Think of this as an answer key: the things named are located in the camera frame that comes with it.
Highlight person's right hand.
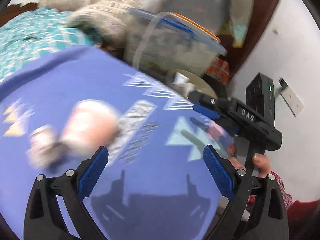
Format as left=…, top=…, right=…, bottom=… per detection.
left=228, top=143, right=272, bottom=178

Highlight clear storage box blue lid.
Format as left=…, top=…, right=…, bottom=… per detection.
left=124, top=9, right=227, bottom=76

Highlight orange plastic bag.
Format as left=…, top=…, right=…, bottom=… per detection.
left=205, top=57, right=230, bottom=85

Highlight carved wooden headboard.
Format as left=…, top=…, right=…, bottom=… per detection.
left=0, top=2, right=38, bottom=27

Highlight red knitted sleeve forearm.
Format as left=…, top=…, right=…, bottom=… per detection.
left=257, top=166, right=319, bottom=239

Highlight white cable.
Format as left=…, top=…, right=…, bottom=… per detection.
left=132, top=11, right=176, bottom=68

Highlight pink white paper cup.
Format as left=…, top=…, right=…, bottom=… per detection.
left=60, top=99, right=120, bottom=158

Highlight beige plastic trash bin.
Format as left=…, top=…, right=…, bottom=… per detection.
left=165, top=69, right=217, bottom=99

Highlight beige patterned pillow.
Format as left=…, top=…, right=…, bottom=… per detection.
left=67, top=0, right=163, bottom=47

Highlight white wall socket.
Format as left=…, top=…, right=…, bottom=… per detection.
left=278, top=77, right=304, bottom=117

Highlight crumpled white paper ball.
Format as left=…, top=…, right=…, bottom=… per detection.
left=27, top=125, right=61, bottom=169

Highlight teal patterned bed quilt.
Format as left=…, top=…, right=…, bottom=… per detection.
left=1, top=8, right=102, bottom=81

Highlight blue printed tablecloth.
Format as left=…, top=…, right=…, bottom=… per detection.
left=0, top=45, right=238, bottom=240

